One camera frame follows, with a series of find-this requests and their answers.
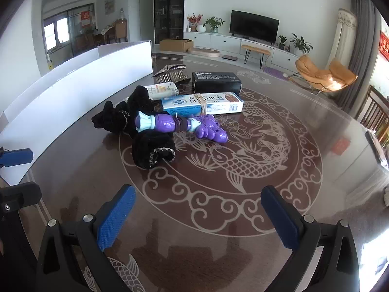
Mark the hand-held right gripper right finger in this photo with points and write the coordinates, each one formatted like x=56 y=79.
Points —
x=279 y=219

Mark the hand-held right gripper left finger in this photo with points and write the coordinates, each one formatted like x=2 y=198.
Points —
x=117 y=219

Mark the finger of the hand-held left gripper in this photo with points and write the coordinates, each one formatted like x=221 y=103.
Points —
x=16 y=157
x=21 y=194

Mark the white foam board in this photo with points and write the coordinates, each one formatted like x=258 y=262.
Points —
x=60 y=97

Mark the black velvet cloth with trim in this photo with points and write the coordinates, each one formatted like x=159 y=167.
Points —
x=117 y=118
x=152 y=149

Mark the purple plastic toy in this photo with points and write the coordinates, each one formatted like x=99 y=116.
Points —
x=188 y=126

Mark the blue white medicine box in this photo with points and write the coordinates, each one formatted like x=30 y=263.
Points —
x=218 y=103

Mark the white bottle with orange print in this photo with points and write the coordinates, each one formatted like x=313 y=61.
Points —
x=162 y=90

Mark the black cardboard box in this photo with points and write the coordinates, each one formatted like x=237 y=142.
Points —
x=215 y=82

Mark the brown patterned glass desktop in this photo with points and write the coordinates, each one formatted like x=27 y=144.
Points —
x=243 y=194

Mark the window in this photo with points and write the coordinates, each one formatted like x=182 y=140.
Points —
x=56 y=33

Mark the tan rubber band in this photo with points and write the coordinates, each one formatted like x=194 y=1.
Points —
x=202 y=105

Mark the wooden dining chair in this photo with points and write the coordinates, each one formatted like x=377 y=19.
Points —
x=375 y=109

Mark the purple floor mat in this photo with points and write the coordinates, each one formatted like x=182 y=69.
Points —
x=273 y=73

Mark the orange lounge chair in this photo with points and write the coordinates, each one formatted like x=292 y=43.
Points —
x=319 y=74

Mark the red paper door sign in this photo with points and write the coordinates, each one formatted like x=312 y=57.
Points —
x=85 y=19

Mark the wooden sideboard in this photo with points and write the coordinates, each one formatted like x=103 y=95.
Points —
x=117 y=30

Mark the black flat floor device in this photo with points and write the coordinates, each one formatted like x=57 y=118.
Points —
x=230 y=57

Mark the wooden bench with metal legs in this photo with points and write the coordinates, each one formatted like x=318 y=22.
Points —
x=255 y=49

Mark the small potted plant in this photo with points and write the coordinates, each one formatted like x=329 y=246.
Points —
x=282 y=43

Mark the leafy potted plant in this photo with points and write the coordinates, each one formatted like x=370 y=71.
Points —
x=301 y=44

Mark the open cardboard box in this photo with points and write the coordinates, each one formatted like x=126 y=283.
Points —
x=176 y=45

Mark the round beige floor cushion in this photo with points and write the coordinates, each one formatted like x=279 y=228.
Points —
x=203 y=51

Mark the grey curtain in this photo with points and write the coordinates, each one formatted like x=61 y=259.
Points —
x=363 y=51

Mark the white television cabinet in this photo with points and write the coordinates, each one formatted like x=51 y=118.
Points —
x=212 y=40

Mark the black flat television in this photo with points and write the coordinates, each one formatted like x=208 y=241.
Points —
x=253 y=26

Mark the green potted plant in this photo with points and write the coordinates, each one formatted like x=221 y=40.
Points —
x=214 y=24

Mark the dark glass display cabinet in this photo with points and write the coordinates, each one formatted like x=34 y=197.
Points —
x=168 y=9

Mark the framed wall picture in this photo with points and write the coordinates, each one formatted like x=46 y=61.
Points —
x=110 y=3

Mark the red wall hanging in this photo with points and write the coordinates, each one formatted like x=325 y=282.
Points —
x=385 y=45

